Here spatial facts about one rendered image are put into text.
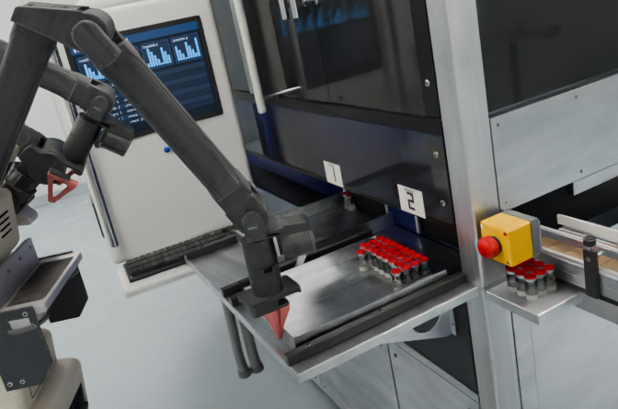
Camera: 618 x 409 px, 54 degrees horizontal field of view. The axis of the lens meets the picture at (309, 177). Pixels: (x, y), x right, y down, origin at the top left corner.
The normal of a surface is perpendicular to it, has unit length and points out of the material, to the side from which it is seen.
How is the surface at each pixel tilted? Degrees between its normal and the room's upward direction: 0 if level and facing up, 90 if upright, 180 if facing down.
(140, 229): 90
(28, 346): 90
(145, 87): 94
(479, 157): 90
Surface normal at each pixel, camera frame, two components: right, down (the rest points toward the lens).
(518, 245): 0.45, 0.18
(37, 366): 0.08, 0.28
